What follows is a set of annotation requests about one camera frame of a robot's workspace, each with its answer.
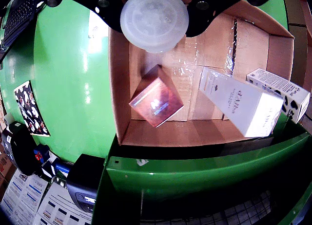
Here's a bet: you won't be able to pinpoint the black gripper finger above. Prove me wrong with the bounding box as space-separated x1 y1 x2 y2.
180 0 278 38
41 0 127 33

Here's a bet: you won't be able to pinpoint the white plastic bottle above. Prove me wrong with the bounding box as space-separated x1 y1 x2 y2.
120 0 190 54

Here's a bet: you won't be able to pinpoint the red brown product box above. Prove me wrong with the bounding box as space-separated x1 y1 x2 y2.
128 64 184 128

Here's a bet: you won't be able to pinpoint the shallow cardboard tray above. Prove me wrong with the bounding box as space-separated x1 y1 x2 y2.
108 0 295 147

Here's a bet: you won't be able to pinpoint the blue box red button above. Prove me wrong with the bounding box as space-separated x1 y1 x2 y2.
33 144 51 166

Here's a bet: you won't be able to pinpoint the black laptop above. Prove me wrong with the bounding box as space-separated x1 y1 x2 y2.
0 0 46 62

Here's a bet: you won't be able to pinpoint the white cow print carton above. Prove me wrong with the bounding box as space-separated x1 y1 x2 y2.
246 68 311 125

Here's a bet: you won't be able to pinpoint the tall plain white carton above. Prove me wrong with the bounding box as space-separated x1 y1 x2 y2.
198 66 285 138

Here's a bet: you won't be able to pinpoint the black floral printed card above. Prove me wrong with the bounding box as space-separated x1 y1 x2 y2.
14 80 51 137

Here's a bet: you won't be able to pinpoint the green metal shelf rack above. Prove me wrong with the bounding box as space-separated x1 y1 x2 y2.
91 112 312 225

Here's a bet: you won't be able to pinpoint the black printer with display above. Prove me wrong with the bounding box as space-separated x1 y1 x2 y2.
66 153 107 212

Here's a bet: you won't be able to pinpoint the white sheet swatch grid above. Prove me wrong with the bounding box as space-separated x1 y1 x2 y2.
33 181 95 225

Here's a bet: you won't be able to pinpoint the white sheet blue bars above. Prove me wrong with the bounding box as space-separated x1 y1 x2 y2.
0 171 48 225

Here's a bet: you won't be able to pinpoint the blue handled tool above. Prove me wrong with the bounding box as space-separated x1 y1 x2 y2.
55 161 71 174

